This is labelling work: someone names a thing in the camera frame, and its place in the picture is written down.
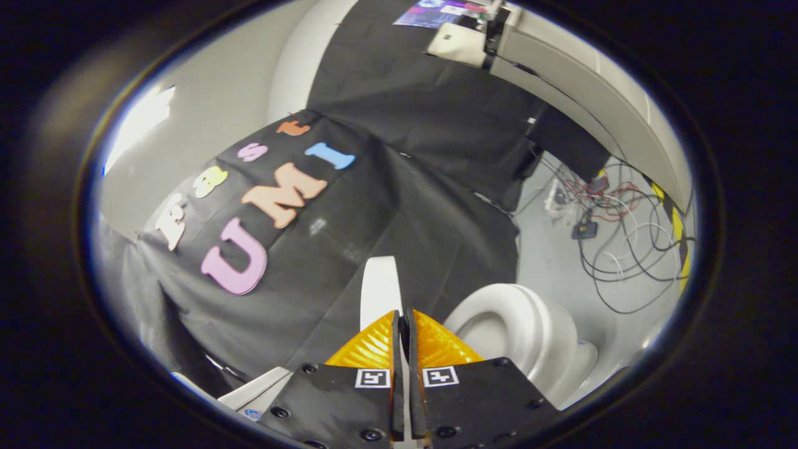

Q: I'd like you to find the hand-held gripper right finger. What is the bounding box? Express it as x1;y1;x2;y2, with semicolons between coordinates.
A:
407;309;562;449

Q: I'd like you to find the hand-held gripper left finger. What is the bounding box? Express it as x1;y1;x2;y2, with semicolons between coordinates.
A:
257;310;406;449

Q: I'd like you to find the white toilet lid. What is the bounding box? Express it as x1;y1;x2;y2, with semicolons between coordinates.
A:
360;256;413;449

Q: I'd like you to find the white toilet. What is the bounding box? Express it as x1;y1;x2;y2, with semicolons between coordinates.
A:
171;284;599;422

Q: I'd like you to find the black backdrop cloth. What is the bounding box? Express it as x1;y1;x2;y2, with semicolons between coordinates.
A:
94;0;612;400

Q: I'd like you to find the yellow black hazard tape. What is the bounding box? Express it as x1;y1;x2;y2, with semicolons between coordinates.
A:
648;180;694;295

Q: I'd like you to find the ceiling light panel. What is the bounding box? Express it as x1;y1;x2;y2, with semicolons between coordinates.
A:
103;86;176;175

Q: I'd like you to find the white counter unit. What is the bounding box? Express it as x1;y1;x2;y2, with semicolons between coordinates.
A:
489;6;694;213

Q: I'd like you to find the beige flat box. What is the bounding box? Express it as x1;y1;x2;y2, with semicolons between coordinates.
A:
427;24;488;68

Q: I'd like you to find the colourful printed sheet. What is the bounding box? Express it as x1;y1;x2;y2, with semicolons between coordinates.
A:
394;0;490;29

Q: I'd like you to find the bundle of floor cables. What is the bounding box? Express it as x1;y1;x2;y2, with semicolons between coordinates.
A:
530;153;690;316

